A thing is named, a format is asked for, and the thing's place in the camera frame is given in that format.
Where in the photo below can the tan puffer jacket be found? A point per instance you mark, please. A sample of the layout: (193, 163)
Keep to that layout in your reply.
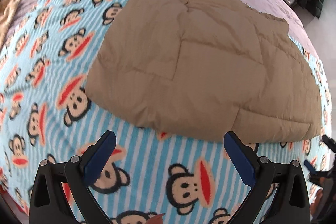
(201, 68)

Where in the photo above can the blue striped monkey blanket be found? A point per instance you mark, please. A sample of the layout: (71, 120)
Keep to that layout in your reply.
(46, 114)

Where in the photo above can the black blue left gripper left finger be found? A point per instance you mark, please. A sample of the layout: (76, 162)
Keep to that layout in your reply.
(48, 201)

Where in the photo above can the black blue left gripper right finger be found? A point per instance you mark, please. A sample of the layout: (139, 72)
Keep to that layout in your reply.
(285, 183)

